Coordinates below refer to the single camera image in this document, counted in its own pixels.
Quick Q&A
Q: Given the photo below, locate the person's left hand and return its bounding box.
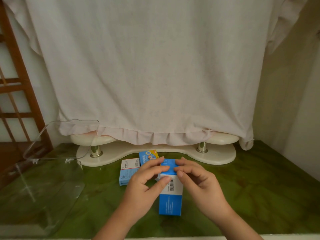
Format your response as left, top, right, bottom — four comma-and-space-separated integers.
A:
122, 156, 173, 222

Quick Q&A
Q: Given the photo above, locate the person's right hand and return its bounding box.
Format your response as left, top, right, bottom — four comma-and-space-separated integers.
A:
173, 157, 235, 223

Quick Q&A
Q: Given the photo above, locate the blue and white medicine box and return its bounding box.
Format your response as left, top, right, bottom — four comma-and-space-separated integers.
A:
158, 158, 184, 216

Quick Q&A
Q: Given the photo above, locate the person's right forearm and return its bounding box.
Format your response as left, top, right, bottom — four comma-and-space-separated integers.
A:
212, 206, 263, 240

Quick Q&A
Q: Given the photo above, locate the person's left forearm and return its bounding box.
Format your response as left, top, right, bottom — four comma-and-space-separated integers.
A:
92, 208, 141, 240

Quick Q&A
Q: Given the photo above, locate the blue medicine box yellow corner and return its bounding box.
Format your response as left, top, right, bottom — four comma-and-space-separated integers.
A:
138, 150, 160, 167

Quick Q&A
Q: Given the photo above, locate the cream plastic stand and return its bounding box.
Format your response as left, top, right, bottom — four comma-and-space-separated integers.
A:
70, 131, 240, 167

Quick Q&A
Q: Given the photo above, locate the light blue white medicine box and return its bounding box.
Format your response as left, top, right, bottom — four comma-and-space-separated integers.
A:
119, 158, 141, 186

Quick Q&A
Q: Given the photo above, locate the pale pink cover cloth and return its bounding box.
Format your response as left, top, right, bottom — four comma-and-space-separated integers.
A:
1, 0, 309, 151

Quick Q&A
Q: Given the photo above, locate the clear acrylic box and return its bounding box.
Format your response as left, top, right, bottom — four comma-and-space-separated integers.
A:
0, 119, 100, 238

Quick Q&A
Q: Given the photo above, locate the shiny metal stand post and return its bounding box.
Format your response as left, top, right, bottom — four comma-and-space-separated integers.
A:
90, 145, 104, 158
196, 141, 209, 153

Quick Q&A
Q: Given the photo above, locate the brown wooden lattice frame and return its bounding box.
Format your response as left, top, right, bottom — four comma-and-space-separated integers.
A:
0, 0, 54, 189

